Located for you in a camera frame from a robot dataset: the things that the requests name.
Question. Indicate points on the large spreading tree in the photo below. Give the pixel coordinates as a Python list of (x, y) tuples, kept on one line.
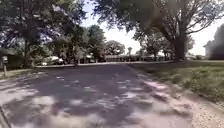
[(180, 33)]

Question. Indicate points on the grass verge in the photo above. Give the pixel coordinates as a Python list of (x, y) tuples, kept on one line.
[(13, 72)]

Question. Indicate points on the mailbox on post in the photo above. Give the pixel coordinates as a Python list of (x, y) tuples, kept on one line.
[(4, 63)]

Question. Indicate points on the pale concrete kerb strip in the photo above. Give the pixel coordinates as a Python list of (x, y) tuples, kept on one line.
[(206, 113)]

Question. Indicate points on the grey asphalt road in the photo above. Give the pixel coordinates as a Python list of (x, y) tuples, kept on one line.
[(100, 90)]

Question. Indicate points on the white vehicle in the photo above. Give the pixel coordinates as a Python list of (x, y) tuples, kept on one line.
[(53, 60)]

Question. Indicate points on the grass lawn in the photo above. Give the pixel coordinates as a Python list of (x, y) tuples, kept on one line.
[(196, 76)]

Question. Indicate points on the brick house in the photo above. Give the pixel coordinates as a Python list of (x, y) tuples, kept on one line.
[(215, 48)]

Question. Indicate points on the group of leafy trees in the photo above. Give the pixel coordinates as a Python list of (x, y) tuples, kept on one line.
[(40, 30)]

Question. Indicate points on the small round tree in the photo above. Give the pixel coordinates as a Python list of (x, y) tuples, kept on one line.
[(114, 47)]

